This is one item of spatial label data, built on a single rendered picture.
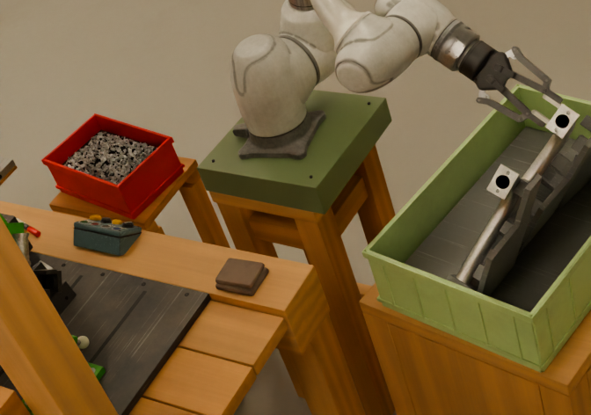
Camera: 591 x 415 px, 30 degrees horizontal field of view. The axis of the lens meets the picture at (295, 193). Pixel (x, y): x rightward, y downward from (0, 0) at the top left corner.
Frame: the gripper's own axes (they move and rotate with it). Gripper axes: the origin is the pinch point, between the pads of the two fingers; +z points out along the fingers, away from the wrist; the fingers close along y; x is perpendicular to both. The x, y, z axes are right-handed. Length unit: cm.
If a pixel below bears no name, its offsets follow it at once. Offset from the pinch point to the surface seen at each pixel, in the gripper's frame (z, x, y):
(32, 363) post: -35, -72, -71
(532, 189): 5.9, -7.7, -13.0
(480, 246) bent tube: 3.5, 0.4, -29.5
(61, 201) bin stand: -100, 41, -99
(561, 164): 4.5, 26.8, -10.3
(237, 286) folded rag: -34, 2, -70
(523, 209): 6.5, -4.5, -17.6
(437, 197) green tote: -13.2, 25.2, -32.0
